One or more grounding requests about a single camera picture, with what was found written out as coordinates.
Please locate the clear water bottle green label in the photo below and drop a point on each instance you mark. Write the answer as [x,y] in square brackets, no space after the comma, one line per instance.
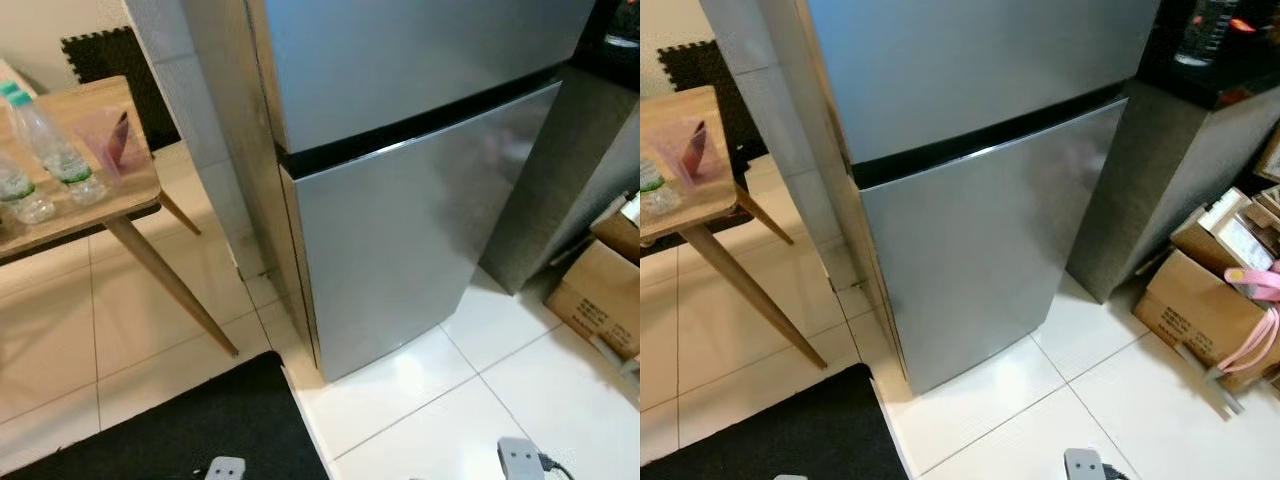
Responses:
[655,190]
[20,195]
[65,160]

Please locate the open cardboard box white packs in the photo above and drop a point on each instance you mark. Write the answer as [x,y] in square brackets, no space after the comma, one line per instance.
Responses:
[1225,235]
[615,230]

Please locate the wooden table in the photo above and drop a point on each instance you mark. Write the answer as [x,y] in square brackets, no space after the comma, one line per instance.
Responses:
[655,110]
[65,100]

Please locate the black kitchen countertop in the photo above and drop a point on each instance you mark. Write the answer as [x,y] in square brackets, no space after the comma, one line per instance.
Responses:
[600,65]
[1170,85]

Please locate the silver fridge freezer door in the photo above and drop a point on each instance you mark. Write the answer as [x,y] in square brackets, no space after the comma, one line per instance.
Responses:
[980,70]
[420,60]

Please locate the silver fridge body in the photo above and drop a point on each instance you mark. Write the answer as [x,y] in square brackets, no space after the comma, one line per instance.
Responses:
[825,140]
[250,120]

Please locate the pink plastic cup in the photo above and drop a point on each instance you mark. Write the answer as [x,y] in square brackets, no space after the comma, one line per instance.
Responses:
[100,150]
[695,155]

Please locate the tall clear water bottle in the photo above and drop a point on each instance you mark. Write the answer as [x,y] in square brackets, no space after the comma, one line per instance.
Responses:
[1205,30]
[622,20]

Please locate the brown cardboard box black print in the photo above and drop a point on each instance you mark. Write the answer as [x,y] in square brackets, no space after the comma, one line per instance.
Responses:
[590,300]
[1190,310]

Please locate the black foam puzzle mat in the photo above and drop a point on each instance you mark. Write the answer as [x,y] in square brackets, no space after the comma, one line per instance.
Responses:
[700,70]
[110,55]

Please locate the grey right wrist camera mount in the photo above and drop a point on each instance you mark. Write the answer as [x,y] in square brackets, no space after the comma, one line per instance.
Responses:
[1083,465]
[518,460]

